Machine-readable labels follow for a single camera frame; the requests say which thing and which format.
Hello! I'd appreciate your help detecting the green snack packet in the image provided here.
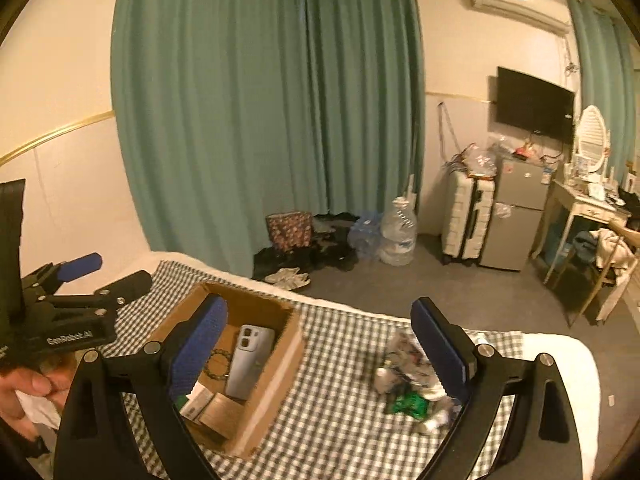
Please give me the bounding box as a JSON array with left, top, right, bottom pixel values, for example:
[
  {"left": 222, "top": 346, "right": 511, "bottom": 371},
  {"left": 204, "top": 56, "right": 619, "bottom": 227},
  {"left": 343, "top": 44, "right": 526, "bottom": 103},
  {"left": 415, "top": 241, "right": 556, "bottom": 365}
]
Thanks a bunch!
[{"left": 387, "top": 390, "right": 430, "bottom": 422}]

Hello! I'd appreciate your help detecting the person's left hand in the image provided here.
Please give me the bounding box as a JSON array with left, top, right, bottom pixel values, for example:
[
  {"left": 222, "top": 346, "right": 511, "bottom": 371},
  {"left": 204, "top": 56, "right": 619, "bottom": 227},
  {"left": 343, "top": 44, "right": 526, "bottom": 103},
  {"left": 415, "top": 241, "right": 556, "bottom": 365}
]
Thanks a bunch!
[{"left": 0, "top": 351, "right": 76, "bottom": 443}]

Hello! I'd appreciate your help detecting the white bed mattress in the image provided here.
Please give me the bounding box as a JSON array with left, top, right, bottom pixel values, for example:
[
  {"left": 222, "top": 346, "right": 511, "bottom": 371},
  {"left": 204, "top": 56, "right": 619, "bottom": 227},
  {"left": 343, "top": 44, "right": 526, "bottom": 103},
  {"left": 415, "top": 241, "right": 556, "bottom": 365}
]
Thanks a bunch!
[{"left": 54, "top": 250, "right": 602, "bottom": 480}]

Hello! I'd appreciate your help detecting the white green small box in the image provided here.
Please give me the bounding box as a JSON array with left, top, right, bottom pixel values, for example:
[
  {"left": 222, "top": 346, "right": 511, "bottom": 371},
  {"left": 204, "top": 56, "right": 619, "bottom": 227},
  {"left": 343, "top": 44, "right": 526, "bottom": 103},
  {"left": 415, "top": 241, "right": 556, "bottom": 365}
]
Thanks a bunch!
[{"left": 180, "top": 382, "right": 214, "bottom": 422}]

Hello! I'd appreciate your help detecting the brown flat box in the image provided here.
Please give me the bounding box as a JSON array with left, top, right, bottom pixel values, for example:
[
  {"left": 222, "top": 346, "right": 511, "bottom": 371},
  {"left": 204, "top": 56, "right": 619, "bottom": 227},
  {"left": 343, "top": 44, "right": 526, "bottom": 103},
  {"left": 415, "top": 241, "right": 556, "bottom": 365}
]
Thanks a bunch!
[{"left": 198, "top": 392, "right": 244, "bottom": 440}]

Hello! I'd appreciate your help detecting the cardboard box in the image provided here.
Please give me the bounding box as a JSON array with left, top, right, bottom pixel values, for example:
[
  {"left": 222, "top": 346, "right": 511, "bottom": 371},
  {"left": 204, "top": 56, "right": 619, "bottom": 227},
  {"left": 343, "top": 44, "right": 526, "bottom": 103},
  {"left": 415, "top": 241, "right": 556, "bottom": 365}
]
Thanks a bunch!
[{"left": 148, "top": 282, "right": 305, "bottom": 460}]

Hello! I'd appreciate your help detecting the light blue smartphone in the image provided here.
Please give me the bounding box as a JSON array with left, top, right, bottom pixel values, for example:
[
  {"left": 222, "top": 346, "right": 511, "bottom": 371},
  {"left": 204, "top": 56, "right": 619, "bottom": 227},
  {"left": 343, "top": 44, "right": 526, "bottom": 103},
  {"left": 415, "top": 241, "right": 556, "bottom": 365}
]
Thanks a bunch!
[{"left": 224, "top": 324, "right": 276, "bottom": 401}]

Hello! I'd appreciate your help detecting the patterned brown bag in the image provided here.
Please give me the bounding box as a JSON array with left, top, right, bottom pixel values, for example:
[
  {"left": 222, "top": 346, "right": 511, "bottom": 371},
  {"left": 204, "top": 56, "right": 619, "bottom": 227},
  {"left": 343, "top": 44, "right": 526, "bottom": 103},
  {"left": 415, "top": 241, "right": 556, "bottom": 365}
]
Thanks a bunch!
[{"left": 266, "top": 211, "right": 312, "bottom": 252}]

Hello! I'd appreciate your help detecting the wooden chair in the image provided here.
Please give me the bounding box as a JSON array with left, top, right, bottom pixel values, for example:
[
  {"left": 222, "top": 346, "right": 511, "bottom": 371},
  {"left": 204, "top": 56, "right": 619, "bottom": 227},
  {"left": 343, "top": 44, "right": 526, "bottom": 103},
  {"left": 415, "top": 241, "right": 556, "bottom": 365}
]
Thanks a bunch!
[{"left": 568, "top": 219, "right": 639, "bottom": 327}]

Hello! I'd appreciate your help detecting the large green curtain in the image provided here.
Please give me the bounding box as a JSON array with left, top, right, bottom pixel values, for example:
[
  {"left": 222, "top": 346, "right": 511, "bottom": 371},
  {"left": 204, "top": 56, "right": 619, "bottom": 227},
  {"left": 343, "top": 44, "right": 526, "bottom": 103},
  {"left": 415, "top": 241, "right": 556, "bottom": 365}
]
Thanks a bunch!
[{"left": 111, "top": 0, "right": 425, "bottom": 275}]

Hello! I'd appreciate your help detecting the pack of water bottles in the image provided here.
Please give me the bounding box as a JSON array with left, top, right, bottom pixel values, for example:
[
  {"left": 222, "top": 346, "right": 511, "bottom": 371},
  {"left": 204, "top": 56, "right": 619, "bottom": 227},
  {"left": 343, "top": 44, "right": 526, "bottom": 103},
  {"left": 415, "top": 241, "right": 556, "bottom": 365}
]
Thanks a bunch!
[{"left": 347, "top": 211, "right": 383, "bottom": 261}]

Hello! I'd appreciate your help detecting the white dressing table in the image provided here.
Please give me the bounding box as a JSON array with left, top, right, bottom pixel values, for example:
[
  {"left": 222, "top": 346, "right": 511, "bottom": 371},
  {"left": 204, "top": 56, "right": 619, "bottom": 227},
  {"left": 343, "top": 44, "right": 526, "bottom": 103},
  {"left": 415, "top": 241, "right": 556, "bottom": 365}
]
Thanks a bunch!
[{"left": 530, "top": 179, "right": 630, "bottom": 285}]

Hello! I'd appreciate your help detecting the white suitcase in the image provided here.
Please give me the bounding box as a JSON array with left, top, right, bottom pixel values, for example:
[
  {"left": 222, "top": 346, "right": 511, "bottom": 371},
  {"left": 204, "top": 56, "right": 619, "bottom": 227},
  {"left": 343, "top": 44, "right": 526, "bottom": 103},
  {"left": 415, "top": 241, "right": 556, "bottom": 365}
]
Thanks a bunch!
[{"left": 440, "top": 170, "right": 495, "bottom": 264}]

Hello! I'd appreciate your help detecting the large clear water jug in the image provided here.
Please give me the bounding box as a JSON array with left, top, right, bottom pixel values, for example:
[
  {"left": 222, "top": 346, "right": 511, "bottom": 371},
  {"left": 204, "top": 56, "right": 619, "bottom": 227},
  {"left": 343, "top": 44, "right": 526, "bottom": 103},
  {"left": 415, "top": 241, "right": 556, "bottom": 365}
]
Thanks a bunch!
[{"left": 378, "top": 196, "right": 418, "bottom": 266}]

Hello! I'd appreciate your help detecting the silver mini fridge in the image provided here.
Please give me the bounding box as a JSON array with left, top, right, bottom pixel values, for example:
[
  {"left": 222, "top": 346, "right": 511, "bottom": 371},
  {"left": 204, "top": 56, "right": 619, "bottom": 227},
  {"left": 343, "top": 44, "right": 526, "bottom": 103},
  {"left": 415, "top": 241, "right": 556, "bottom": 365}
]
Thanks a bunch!
[{"left": 480, "top": 156, "right": 550, "bottom": 272}]

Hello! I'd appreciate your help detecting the oval white vanity mirror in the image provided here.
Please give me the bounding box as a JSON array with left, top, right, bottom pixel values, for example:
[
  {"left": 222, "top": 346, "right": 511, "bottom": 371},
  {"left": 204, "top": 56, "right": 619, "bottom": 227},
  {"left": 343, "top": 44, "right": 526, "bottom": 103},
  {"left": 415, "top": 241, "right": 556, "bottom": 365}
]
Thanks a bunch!
[{"left": 574, "top": 104, "right": 611, "bottom": 174}]

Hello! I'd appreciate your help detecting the right green curtain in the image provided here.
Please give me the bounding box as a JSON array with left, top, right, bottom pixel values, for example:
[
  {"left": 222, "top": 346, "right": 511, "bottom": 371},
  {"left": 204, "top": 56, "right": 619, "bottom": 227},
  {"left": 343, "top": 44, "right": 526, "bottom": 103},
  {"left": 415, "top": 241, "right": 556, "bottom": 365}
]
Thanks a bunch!
[{"left": 567, "top": 0, "right": 636, "bottom": 182}]

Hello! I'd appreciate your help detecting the white air conditioner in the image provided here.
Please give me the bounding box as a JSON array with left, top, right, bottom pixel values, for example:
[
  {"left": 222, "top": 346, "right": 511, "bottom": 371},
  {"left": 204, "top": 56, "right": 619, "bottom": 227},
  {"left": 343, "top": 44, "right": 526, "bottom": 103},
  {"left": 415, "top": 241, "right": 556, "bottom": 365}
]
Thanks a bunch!
[{"left": 471, "top": 0, "right": 572, "bottom": 36}]

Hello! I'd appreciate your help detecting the black bead bracelet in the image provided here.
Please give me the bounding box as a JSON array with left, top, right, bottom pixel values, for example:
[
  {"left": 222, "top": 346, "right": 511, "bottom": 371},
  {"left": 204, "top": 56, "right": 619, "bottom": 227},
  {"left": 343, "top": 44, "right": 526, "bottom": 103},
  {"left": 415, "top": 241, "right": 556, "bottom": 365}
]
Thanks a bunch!
[{"left": 202, "top": 348, "right": 234, "bottom": 382}]

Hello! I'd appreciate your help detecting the black wall television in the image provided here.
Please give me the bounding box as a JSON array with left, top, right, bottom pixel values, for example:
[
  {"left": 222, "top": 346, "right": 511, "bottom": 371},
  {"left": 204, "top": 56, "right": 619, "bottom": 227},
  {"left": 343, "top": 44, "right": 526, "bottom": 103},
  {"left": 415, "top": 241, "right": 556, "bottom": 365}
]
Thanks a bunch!
[{"left": 496, "top": 67, "right": 575, "bottom": 143}]

